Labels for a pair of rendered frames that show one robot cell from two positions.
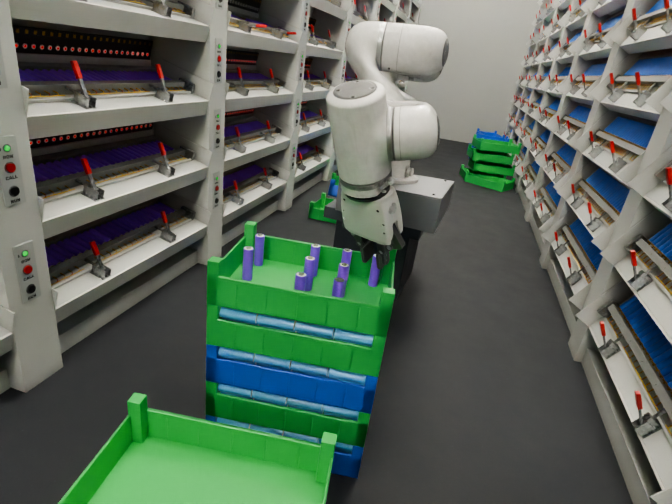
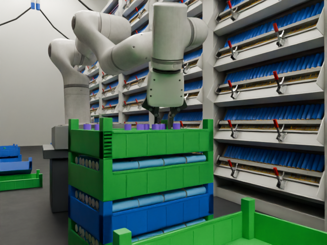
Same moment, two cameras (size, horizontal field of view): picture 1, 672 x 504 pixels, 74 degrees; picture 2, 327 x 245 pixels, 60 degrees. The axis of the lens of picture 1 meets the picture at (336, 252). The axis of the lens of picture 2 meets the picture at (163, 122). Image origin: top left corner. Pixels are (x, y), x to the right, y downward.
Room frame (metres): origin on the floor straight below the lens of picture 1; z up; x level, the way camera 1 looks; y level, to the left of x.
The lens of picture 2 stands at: (0.15, 0.47, 0.39)
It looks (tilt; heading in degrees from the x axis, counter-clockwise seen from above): 0 degrees down; 318
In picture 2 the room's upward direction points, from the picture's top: straight up
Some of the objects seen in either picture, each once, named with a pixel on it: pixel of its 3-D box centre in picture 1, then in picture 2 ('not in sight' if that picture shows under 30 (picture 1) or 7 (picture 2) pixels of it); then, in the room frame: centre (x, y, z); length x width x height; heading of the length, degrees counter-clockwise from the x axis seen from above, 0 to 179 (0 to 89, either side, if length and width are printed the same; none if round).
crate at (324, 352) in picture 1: (305, 310); (141, 166); (0.71, 0.04, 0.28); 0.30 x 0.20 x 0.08; 85
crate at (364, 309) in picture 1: (309, 272); (141, 134); (0.71, 0.04, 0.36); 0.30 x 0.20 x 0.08; 85
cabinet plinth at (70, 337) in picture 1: (232, 219); not in sight; (1.79, 0.46, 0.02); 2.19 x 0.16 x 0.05; 167
